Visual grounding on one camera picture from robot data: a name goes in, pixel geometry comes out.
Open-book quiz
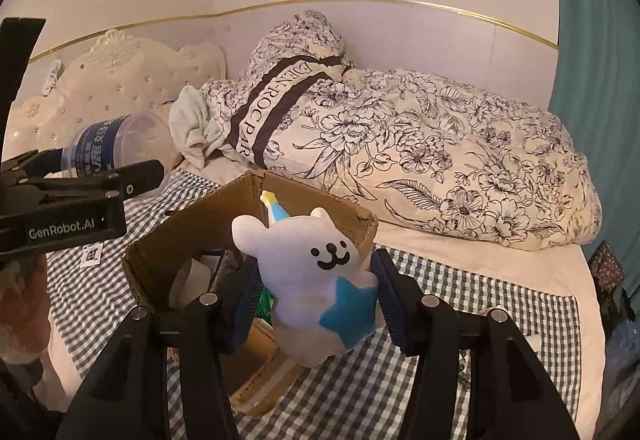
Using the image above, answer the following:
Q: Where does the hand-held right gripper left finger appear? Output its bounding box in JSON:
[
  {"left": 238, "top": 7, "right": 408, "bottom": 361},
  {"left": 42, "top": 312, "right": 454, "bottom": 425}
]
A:
[{"left": 55, "top": 255, "right": 261, "bottom": 440}]

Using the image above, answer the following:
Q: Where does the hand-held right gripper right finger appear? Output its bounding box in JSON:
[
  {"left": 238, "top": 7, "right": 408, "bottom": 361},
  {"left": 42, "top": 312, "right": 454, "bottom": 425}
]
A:
[{"left": 372, "top": 247, "right": 586, "bottom": 440}]

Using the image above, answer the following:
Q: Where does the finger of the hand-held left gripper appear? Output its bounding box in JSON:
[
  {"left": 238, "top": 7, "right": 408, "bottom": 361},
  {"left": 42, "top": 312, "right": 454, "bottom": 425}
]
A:
[
  {"left": 0, "top": 147, "right": 68, "bottom": 178},
  {"left": 30, "top": 160, "right": 166, "bottom": 201}
]

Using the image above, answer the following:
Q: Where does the green packet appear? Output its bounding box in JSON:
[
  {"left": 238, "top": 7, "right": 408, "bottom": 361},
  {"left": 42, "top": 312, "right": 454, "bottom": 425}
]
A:
[{"left": 255, "top": 290, "right": 276, "bottom": 321}]

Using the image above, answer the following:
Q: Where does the clear bottle with blue label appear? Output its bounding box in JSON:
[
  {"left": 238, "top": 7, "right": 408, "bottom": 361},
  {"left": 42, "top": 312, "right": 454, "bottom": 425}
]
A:
[{"left": 60, "top": 112, "right": 183, "bottom": 198}]

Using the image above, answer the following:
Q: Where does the white bear plush toy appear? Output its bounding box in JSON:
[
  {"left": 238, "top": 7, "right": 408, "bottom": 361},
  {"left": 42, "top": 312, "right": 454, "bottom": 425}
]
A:
[{"left": 231, "top": 190, "right": 386, "bottom": 368}]

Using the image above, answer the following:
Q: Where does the brown cardboard box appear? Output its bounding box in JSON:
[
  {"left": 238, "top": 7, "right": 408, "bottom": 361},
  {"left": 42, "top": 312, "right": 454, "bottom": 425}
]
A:
[{"left": 122, "top": 170, "right": 379, "bottom": 416}]

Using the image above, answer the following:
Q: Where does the person's left hand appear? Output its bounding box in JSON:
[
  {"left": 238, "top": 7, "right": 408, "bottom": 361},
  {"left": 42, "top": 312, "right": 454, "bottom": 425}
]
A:
[{"left": 0, "top": 255, "right": 52, "bottom": 366}]

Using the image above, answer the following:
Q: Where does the green checked cloth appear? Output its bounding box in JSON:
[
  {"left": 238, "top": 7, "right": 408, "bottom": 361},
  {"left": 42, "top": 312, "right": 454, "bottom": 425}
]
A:
[{"left": 47, "top": 167, "right": 581, "bottom": 440}]

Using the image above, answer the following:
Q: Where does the pale green towel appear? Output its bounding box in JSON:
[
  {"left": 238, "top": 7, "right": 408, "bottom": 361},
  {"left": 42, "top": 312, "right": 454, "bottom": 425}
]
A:
[{"left": 169, "top": 85, "right": 226, "bottom": 169}]

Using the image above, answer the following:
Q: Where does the white oblong object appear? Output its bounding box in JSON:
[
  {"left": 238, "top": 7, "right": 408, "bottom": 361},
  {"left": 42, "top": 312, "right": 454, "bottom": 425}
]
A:
[{"left": 44, "top": 61, "right": 62, "bottom": 94}]

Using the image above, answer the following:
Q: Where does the cream tufted headboard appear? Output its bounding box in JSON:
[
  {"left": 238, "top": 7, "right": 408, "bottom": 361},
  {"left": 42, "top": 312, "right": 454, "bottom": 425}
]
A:
[{"left": 10, "top": 29, "right": 227, "bottom": 161}]

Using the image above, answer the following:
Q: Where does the floral duvet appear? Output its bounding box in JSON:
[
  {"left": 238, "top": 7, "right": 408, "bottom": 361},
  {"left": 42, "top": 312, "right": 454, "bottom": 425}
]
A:
[{"left": 280, "top": 67, "right": 603, "bottom": 251}]

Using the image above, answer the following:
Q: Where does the floral pillow with brown band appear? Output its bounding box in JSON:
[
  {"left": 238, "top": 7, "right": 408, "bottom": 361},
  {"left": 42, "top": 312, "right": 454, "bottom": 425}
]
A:
[{"left": 202, "top": 10, "right": 353, "bottom": 171}]

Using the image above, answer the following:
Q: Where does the patterned dark bag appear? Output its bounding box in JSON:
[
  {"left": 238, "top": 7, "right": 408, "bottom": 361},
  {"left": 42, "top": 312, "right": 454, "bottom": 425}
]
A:
[{"left": 587, "top": 241, "right": 627, "bottom": 293}]

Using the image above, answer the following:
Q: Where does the teal curtain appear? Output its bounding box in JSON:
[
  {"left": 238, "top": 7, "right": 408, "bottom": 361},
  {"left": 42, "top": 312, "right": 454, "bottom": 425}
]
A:
[{"left": 547, "top": 0, "right": 640, "bottom": 246}]

